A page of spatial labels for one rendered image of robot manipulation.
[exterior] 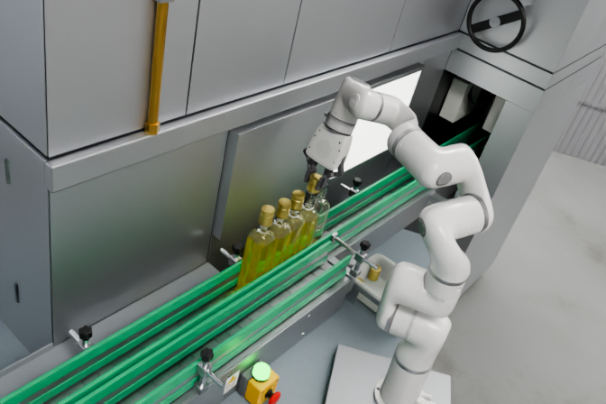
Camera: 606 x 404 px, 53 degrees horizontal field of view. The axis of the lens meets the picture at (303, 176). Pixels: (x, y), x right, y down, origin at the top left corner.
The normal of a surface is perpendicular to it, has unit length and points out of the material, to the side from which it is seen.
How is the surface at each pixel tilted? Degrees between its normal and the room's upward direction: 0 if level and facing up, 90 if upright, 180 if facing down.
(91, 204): 90
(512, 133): 90
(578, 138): 90
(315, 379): 0
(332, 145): 74
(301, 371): 0
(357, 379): 3
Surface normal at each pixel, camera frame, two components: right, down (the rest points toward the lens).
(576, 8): -0.64, 0.31
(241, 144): 0.74, 0.50
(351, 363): 0.16, -0.82
